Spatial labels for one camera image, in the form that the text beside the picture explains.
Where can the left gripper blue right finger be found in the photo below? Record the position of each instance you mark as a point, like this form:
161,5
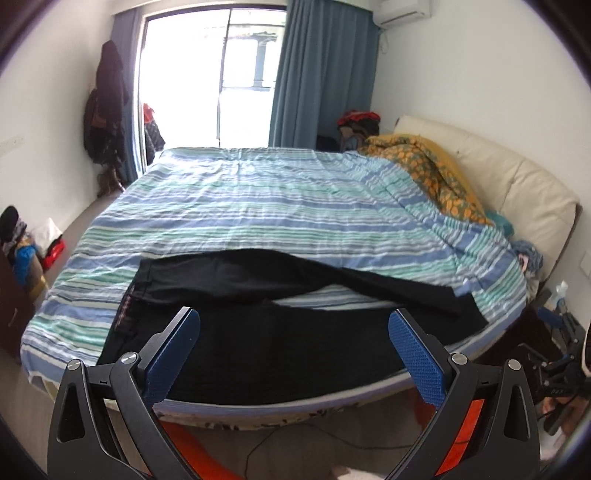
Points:
505,442

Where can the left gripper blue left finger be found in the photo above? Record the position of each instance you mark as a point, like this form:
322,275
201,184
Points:
82,441

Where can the black pants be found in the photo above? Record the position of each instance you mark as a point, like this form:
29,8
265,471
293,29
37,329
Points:
276,328

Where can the right hand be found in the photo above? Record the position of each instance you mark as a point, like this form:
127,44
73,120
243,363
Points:
563,413

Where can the orange fleece trousers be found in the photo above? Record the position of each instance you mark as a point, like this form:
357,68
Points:
208,468

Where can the blue grey clothes by headboard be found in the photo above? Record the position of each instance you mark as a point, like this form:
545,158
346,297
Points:
531,260

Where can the dark brown side cabinet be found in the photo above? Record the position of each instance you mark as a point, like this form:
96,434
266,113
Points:
16,310

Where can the cream padded headboard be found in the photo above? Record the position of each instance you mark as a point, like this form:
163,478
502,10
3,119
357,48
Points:
540,207

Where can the clothes pile on cabinet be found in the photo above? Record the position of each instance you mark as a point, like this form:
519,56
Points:
20,250

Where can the orange patterned yellow quilt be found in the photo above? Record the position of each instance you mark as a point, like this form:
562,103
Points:
434,170

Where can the striped blue green bedspread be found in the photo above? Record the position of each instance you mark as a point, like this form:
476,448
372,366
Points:
341,210

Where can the red black clothes pile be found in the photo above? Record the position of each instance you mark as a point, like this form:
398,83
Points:
366,123

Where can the glass balcony door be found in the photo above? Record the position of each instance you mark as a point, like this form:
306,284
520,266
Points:
207,76

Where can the blue curtain right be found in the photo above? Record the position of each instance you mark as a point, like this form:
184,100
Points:
328,64

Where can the blue curtain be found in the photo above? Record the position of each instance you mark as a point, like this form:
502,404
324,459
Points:
125,35
328,64

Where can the blue curtain left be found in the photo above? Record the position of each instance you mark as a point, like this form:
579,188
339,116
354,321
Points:
125,35

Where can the white air conditioner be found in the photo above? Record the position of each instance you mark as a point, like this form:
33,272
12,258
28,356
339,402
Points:
392,13

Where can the white wall switch panel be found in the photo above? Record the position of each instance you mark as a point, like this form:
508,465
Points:
10,144

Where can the dark coats hanging on wall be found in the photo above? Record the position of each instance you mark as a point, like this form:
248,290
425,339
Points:
102,130

